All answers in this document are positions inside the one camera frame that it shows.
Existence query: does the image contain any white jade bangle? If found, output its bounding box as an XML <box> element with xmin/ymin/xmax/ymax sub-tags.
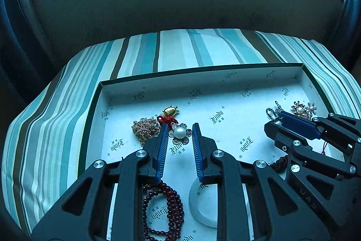
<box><xmin>189</xmin><ymin>177</ymin><xmax>219</xmax><ymax>228</ymax></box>

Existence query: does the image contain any dark red bead bracelet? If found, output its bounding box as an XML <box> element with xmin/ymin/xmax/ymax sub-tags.
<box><xmin>142</xmin><ymin>183</ymin><xmax>185</xmax><ymax>241</ymax></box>

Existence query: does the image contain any striped teal bed cover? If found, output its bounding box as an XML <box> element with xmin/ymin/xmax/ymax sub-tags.
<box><xmin>1</xmin><ymin>29</ymin><xmax>361</xmax><ymax>237</ymax></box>

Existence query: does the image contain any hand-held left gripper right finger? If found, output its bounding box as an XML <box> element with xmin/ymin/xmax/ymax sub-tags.
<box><xmin>192</xmin><ymin>122</ymin><xmax>330</xmax><ymax>241</ymax></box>

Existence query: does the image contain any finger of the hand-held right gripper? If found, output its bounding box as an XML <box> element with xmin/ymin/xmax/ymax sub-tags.
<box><xmin>278</xmin><ymin>112</ymin><xmax>361</xmax><ymax>165</ymax></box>
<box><xmin>264</xmin><ymin>120</ymin><xmax>361</xmax><ymax>227</ymax></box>

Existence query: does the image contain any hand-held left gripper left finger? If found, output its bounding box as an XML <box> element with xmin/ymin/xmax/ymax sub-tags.
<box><xmin>31</xmin><ymin>123</ymin><xmax>170</xmax><ymax>241</ymax></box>

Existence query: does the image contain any dark blue curtain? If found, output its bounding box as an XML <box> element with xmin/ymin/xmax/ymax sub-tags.
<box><xmin>342</xmin><ymin>0</ymin><xmax>361</xmax><ymax>44</ymax></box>
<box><xmin>0</xmin><ymin>0</ymin><xmax>37</xmax><ymax>83</ymax></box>

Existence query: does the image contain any gold turtle charm red cord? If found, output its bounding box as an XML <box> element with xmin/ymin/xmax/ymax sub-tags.
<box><xmin>156</xmin><ymin>105</ymin><xmax>180</xmax><ymax>130</ymax></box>

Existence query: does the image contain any dark braided cord tassel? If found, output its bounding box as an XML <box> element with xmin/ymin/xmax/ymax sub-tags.
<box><xmin>268</xmin><ymin>155</ymin><xmax>289</xmax><ymax>174</ymax></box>

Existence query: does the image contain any silver bar brooch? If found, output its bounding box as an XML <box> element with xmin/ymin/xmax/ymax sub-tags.
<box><xmin>266</xmin><ymin>101</ymin><xmax>283</xmax><ymax>120</ymax></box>

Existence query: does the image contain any pearl flower brooch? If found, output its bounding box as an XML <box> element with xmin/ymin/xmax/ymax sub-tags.
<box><xmin>168</xmin><ymin>122</ymin><xmax>193</xmax><ymax>145</ymax></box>

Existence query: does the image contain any gold chain necklace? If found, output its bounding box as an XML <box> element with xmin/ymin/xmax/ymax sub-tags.
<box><xmin>131</xmin><ymin>117</ymin><xmax>161</xmax><ymax>147</ymax></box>

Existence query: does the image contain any green box with printed lining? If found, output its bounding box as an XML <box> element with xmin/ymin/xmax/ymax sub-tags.
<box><xmin>77</xmin><ymin>63</ymin><xmax>352</xmax><ymax>241</ymax></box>

